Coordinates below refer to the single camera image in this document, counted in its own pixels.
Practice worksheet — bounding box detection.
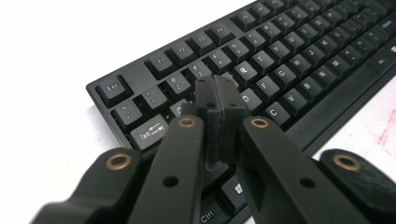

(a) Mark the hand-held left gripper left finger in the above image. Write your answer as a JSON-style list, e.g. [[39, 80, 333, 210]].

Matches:
[[194, 74, 224, 172]]

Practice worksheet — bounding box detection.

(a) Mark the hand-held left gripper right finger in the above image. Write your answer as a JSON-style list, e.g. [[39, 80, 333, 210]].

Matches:
[[215, 75, 251, 166]]

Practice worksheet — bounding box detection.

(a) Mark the black computer keyboard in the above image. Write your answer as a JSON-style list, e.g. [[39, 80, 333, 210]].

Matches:
[[86, 0, 396, 224]]

